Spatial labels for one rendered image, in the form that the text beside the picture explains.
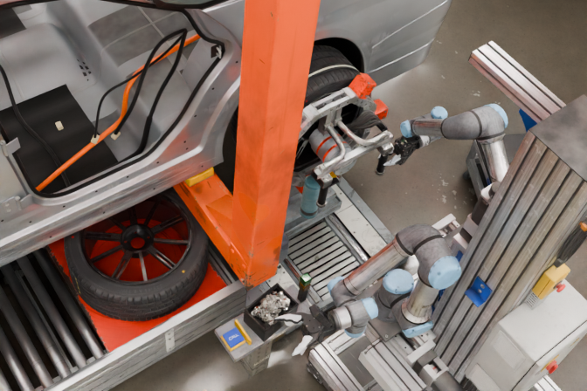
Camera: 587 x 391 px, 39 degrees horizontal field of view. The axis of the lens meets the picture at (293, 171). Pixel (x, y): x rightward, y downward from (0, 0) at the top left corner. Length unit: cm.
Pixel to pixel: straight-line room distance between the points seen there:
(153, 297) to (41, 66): 119
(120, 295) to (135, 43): 115
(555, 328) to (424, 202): 182
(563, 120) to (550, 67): 317
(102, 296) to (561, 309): 193
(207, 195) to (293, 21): 153
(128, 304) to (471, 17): 321
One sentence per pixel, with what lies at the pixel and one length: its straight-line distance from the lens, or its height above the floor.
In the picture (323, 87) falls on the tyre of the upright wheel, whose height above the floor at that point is 116.
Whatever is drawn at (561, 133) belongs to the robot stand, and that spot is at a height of 203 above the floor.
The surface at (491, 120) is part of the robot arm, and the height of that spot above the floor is 129.
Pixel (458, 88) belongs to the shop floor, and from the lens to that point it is 534.
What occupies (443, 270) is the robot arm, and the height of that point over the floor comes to 145.
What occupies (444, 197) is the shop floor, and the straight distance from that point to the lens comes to 479.
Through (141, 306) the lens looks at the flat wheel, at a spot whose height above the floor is 43.
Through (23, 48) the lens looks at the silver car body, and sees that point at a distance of 404.
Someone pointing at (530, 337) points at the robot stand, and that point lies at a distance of 304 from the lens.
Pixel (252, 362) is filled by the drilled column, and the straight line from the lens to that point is 395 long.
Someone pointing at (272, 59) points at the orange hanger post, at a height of 201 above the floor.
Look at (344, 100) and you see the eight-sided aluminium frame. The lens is 360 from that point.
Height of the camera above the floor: 381
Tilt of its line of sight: 54 degrees down
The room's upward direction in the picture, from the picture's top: 9 degrees clockwise
